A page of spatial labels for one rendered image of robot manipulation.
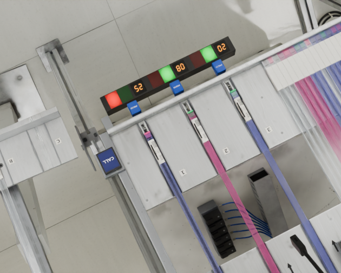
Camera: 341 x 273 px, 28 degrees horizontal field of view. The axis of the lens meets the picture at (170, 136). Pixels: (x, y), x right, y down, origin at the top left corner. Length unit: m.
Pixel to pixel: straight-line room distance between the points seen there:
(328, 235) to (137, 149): 0.46
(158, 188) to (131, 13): 0.86
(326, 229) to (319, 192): 0.46
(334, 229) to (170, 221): 0.49
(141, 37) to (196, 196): 0.67
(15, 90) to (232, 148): 0.92
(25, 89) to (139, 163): 0.80
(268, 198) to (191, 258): 0.28
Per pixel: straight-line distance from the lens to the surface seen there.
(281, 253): 1.52
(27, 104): 2.27
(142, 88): 1.60
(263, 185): 1.83
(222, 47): 1.63
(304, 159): 1.91
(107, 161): 1.50
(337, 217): 1.55
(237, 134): 1.56
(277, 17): 2.43
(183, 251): 1.91
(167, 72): 1.61
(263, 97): 1.59
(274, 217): 1.90
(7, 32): 2.19
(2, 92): 2.24
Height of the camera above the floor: 2.10
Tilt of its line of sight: 60 degrees down
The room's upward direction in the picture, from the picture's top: 145 degrees clockwise
